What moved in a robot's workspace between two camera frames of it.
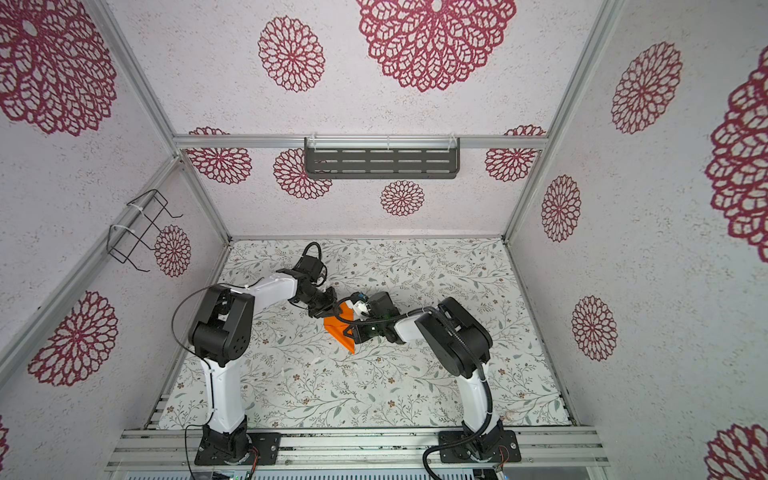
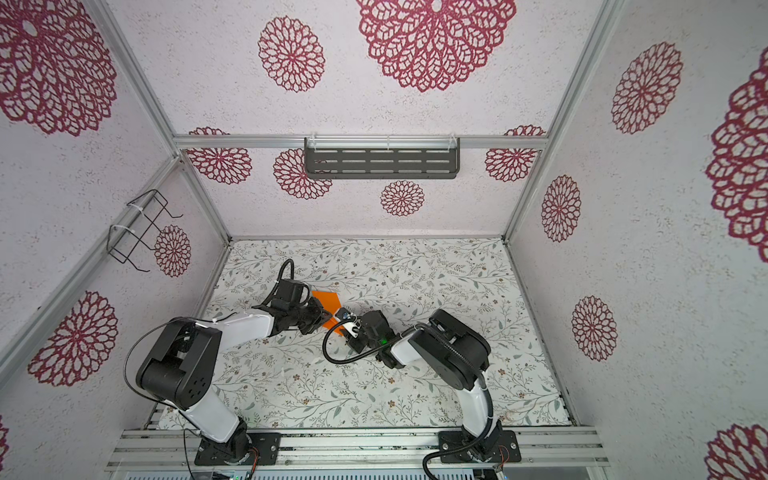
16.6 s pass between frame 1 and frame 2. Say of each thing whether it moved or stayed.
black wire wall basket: stayed
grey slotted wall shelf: stayed
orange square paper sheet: moved
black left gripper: moved
